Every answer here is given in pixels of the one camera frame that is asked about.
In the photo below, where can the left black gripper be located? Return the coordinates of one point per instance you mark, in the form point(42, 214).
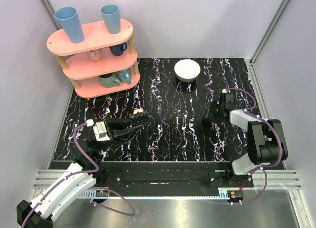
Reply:
point(108, 129)

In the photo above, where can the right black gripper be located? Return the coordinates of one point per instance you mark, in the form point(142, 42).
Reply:
point(212, 118)

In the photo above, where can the white earbud charging case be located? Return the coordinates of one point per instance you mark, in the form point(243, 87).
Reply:
point(136, 111)

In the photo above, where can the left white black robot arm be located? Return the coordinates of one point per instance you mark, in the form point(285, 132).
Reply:
point(84, 173)

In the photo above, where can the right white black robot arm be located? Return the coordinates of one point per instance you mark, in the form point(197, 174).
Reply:
point(266, 145)

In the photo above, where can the black marble pattern mat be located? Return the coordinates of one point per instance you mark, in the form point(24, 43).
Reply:
point(175, 109)

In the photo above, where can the green glazed mug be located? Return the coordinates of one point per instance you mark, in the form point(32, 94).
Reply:
point(109, 80)

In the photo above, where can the cream white bowl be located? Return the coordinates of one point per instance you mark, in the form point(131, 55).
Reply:
point(187, 70)

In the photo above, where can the light blue butterfly mug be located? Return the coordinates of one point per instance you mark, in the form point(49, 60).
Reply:
point(125, 76)

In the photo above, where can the pink three-tier shelf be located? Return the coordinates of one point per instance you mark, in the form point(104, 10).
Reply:
point(81, 71)

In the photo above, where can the pink mug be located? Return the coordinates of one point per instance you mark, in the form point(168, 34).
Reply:
point(95, 55)

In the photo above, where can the dark blue mug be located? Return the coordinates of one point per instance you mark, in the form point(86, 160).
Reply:
point(117, 50)

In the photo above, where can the right light blue tumbler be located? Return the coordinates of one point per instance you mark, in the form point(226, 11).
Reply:
point(111, 17)

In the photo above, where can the light blue tumbler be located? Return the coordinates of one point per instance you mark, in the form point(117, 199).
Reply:
point(69, 21)
point(111, 17)

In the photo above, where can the left light blue tumbler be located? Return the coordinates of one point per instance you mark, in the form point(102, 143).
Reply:
point(69, 21)

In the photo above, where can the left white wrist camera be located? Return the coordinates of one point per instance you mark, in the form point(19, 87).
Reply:
point(100, 131)

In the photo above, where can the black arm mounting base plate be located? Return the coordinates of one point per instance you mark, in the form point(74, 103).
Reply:
point(209, 173)

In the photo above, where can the slotted white cable duct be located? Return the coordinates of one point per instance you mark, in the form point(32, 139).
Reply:
point(148, 194)

